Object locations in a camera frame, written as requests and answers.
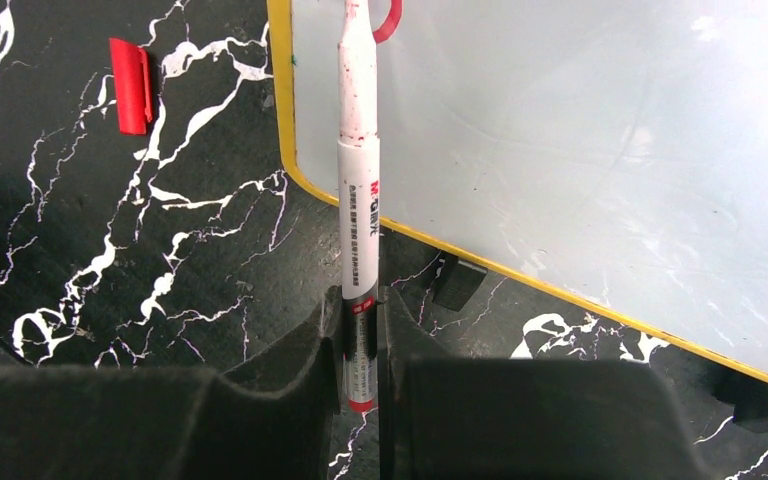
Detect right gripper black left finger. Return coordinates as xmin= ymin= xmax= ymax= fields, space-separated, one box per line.
xmin=0 ymin=287 xmax=341 ymax=479

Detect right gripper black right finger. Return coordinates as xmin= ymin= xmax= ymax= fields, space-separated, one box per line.
xmin=378 ymin=288 xmax=709 ymax=479

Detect red white marker pen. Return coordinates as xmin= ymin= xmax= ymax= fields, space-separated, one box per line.
xmin=337 ymin=1 xmax=381 ymax=413

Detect yellow framed whiteboard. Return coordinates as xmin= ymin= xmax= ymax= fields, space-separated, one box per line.
xmin=265 ymin=0 xmax=768 ymax=402

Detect red marker cap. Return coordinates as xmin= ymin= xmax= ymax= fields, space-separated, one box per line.
xmin=109 ymin=38 xmax=153 ymax=135

